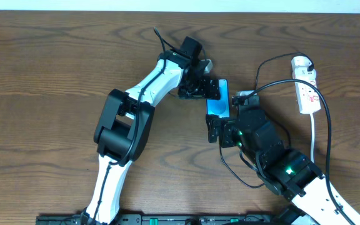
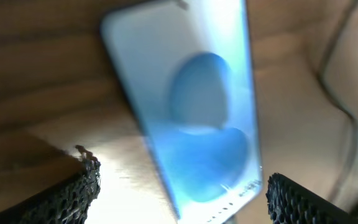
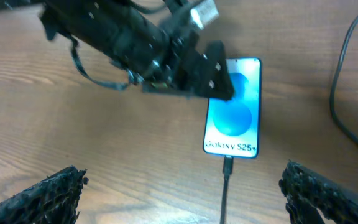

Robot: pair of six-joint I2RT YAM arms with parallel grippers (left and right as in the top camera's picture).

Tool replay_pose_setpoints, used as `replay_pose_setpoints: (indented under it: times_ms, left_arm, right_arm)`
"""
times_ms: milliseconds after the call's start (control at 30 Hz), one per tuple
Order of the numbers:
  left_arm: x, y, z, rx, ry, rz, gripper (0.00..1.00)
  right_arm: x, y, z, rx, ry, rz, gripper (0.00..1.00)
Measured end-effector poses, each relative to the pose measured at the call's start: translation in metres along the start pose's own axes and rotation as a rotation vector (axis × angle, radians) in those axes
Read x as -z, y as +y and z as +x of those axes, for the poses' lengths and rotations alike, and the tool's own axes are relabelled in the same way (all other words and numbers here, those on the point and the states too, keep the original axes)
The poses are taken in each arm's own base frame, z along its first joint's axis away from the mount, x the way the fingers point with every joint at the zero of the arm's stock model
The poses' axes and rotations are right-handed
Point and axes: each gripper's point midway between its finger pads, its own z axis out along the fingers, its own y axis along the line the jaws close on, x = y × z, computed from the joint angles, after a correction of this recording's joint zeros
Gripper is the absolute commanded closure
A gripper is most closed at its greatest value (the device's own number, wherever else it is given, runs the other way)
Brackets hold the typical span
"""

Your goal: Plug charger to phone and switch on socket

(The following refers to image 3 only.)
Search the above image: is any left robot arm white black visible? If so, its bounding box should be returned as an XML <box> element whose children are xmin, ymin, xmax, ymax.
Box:
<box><xmin>40</xmin><ymin>0</ymin><xmax>234</xmax><ymax>100</ymax></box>

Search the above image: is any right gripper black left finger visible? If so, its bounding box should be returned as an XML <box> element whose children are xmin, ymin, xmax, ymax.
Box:
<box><xmin>0</xmin><ymin>166</ymin><xmax>87</xmax><ymax>224</ymax></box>

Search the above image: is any blue Galaxy smartphone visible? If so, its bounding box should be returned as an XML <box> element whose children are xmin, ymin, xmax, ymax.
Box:
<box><xmin>203</xmin><ymin>58</ymin><xmax>262</xmax><ymax>159</ymax></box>

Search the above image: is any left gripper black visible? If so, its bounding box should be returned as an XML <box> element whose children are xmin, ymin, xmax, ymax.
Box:
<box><xmin>142</xmin><ymin>21</ymin><xmax>234</xmax><ymax>100</ymax></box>

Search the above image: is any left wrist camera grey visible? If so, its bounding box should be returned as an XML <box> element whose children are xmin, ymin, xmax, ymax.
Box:
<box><xmin>190</xmin><ymin>0</ymin><xmax>219</xmax><ymax>30</ymax></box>

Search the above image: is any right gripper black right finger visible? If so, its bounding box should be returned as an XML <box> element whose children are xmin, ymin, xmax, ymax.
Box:
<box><xmin>278</xmin><ymin>161</ymin><xmax>358</xmax><ymax>224</ymax></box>

